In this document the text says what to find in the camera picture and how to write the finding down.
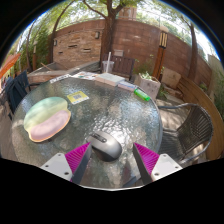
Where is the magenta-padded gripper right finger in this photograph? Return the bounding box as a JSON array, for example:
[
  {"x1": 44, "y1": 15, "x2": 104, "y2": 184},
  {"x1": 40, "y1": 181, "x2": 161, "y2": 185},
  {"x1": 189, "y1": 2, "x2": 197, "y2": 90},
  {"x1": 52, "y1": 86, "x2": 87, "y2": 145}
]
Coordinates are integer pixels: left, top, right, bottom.
[{"x1": 133, "y1": 142, "x2": 184, "y2": 185}]

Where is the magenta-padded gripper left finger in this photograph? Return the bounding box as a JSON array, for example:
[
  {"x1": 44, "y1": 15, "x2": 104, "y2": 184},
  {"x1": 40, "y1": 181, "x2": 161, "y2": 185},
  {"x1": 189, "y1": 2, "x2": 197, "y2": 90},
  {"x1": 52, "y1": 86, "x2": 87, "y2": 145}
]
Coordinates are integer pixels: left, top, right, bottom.
[{"x1": 40, "y1": 142, "x2": 93, "y2": 185}]

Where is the dark grey computer mouse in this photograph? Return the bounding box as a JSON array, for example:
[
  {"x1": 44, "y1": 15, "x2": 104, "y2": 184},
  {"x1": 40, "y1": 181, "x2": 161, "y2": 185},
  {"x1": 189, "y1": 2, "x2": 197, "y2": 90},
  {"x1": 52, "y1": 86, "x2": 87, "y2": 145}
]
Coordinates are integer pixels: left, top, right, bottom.
[{"x1": 85, "y1": 130, "x2": 123, "y2": 163}]

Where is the pastel green pink mouse pad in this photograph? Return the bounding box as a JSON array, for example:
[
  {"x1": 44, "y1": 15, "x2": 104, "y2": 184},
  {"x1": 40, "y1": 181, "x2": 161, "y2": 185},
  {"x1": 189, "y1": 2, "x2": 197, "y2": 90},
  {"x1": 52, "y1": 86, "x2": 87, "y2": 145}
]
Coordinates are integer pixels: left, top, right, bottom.
[{"x1": 23, "y1": 96, "x2": 72, "y2": 143}]

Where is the dark wicker chair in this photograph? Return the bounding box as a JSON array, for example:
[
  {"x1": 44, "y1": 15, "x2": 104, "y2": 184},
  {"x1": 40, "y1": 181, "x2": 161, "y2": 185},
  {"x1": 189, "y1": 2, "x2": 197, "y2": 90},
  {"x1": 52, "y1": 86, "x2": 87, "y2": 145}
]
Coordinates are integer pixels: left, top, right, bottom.
[{"x1": 157, "y1": 102, "x2": 214, "y2": 166}]

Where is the yellow card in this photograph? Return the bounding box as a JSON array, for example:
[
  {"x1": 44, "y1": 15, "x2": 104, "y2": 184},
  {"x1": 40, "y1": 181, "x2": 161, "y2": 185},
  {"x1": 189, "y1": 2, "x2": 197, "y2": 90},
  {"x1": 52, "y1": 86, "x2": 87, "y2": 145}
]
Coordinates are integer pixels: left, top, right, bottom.
[{"x1": 66, "y1": 90, "x2": 90, "y2": 105}]

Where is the green tube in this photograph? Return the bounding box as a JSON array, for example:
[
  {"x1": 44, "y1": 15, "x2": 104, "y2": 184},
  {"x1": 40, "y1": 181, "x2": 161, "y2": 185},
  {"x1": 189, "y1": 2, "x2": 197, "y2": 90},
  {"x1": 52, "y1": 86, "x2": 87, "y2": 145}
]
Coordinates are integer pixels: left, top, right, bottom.
[{"x1": 133, "y1": 88, "x2": 151, "y2": 102}]

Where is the white planter box with plants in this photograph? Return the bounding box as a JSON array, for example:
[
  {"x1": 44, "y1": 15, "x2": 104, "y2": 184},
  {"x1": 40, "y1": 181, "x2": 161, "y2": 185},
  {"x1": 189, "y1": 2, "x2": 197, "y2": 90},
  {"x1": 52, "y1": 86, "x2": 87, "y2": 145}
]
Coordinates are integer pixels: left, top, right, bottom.
[{"x1": 133, "y1": 71, "x2": 162, "y2": 100}]

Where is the small pale notepad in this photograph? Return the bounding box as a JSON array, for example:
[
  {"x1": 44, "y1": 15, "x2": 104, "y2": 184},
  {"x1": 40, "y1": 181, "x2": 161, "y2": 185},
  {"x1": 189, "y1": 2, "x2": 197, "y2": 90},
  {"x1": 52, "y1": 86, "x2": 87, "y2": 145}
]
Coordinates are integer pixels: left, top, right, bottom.
[{"x1": 117, "y1": 80, "x2": 138, "y2": 92}]

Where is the curved wooden bench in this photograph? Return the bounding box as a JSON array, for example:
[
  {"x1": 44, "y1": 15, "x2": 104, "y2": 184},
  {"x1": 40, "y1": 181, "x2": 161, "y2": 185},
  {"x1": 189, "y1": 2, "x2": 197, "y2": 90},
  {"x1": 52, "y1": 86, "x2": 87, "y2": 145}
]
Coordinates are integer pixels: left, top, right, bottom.
[{"x1": 176, "y1": 75, "x2": 224, "y2": 161}]

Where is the black white patterned leaflet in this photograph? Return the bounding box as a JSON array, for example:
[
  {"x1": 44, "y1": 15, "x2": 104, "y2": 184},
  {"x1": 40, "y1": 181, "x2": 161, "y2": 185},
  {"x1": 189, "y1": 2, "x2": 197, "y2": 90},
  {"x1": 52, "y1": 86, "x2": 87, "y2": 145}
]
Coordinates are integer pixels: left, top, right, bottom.
[{"x1": 49, "y1": 73, "x2": 72, "y2": 84}]

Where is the tan stone slab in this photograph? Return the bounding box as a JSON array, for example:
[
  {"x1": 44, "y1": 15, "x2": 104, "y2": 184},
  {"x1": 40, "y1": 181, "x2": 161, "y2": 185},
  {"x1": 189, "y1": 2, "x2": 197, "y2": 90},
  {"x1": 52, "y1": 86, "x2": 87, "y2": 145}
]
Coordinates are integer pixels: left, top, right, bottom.
[{"x1": 161, "y1": 67, "x2": 183, "y2": 90}]

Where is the colourful magazine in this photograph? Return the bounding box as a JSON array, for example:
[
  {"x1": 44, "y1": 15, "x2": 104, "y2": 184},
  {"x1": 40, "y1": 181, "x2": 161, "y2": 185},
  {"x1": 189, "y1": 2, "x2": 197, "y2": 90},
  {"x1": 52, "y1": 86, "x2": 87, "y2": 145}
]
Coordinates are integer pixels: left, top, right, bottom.
[{"x1": 71, "y1": 70, "x2": 101, "y2": 81}]

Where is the white book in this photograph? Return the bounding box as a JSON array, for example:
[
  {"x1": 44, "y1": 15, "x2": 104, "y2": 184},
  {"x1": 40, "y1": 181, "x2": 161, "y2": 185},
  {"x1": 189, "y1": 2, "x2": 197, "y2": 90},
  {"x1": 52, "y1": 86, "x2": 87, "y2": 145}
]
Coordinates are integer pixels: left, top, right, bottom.
[{"x1": 94, "y1": 72, "x2": 126, "y2": 88}]

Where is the stone garden counter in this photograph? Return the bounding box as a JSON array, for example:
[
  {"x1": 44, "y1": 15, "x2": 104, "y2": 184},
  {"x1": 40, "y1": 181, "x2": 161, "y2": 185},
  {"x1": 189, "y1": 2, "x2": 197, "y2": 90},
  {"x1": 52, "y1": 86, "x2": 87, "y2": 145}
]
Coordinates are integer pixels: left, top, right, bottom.
[{"x1": 27, "y1": 60, "x2": 101, "y2": 85}]

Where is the black metal chair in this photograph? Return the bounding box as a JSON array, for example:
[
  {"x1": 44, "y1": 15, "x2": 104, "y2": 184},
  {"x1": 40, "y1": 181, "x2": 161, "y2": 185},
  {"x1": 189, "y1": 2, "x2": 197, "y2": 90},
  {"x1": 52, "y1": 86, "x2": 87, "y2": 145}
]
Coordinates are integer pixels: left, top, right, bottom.
[{"x1": 1, "y1": 70, "x2": 32, "y2": 116}]

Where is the dark wooden slatted chair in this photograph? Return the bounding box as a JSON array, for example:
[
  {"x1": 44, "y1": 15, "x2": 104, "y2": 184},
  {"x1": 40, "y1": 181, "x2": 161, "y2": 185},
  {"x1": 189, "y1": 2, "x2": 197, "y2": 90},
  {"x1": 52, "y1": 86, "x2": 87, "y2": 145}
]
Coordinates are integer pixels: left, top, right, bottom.
[{"x1": 101, "y1": 53, "x2": 136, "y2": 81}]

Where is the orange umbrella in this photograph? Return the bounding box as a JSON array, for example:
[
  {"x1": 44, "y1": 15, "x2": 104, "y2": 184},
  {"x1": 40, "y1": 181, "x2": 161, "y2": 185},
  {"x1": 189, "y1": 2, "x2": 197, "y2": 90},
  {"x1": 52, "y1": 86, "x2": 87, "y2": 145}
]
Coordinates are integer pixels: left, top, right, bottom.
[{"x1": 0, "y1": 53, "x2": 22, "y2": 79}]

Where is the slender tree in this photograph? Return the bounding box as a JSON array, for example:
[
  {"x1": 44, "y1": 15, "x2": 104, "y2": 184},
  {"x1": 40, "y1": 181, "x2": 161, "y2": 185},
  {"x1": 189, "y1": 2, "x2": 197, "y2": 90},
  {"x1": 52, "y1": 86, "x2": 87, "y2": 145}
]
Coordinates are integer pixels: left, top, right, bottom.
[{"x1": 179, "y1": 14, "x2": 200, "y2": 82}]

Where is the large tree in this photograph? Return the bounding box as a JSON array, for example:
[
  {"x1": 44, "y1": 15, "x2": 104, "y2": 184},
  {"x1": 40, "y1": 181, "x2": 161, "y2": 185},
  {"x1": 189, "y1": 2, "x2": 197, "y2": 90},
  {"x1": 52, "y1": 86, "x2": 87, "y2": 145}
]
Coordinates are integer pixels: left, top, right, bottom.
[{"x1": 83, "y1": 0, "x2": 134, "y2": 63}]

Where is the wooden lamp post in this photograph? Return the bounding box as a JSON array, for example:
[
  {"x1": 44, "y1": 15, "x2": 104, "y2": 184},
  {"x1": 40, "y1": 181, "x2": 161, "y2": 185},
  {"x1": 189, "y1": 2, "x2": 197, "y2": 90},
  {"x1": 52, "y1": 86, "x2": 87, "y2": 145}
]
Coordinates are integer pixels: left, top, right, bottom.
[{"x1": 152, "y1": 25, "x2": 169, "y2": 81}]

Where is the grey wall box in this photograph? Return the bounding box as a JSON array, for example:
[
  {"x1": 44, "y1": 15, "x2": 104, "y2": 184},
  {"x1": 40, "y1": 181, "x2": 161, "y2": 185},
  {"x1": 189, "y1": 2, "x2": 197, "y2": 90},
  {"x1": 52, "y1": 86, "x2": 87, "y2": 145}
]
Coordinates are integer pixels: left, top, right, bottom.
[{"x1": 113, "y1": 49, "x2": 125, "y2": 58}]

